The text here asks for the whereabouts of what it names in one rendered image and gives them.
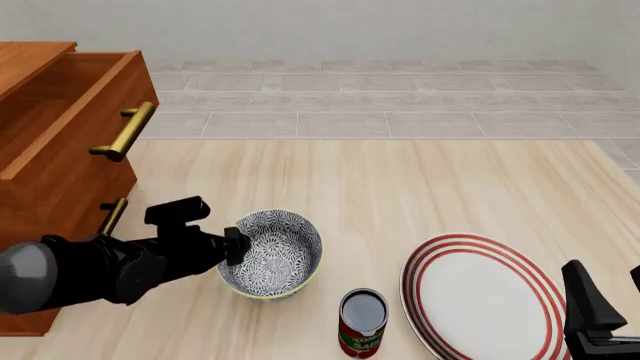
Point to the open wooden drawer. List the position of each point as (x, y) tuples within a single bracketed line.
[(60, 112)]

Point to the wooden cabinet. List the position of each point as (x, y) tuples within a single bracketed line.
[(30, 210)]

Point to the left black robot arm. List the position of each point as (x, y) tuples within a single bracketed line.
[(100, 266)]

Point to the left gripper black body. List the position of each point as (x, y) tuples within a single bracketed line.
[(236, 247)]

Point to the white plate with red rings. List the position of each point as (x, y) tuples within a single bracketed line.
[(480, 300)]

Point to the red tomato sauce tin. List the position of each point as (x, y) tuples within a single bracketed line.
[(363, 318)]

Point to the closed wooden drawer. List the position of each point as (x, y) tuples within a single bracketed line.
[(65, 202)]

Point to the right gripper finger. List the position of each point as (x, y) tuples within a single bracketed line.
[(636, 279), (590, 300)]

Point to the black white patterned bowl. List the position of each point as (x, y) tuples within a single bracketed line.
[(282, 258)]

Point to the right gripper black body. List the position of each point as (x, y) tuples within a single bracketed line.
[(605, 345)]

